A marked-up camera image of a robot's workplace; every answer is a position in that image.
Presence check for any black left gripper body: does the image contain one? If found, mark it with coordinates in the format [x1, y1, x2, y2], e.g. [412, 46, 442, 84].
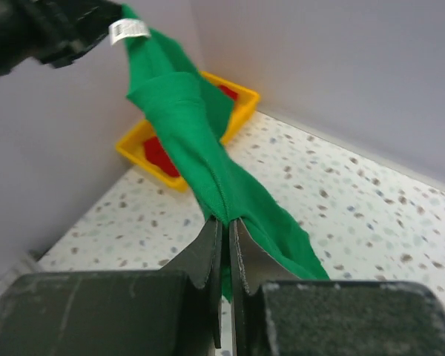
[0, 0, 122, 77]

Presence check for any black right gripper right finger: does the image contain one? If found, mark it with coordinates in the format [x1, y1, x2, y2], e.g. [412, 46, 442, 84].
[228, 220, 445, 355]

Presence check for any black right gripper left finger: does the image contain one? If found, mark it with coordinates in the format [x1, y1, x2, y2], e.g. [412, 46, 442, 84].
[0, 218, 223, 355]

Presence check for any green t shirt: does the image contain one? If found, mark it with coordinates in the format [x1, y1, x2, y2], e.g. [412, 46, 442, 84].
[109, 5, 329, 280]

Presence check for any yellow plastic bin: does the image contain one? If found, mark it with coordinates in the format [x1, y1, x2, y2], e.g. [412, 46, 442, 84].
[116, 71, 260, 191]

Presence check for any red t shirt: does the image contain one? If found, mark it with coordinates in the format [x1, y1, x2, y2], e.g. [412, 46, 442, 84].
[143, 84, 240, 179]

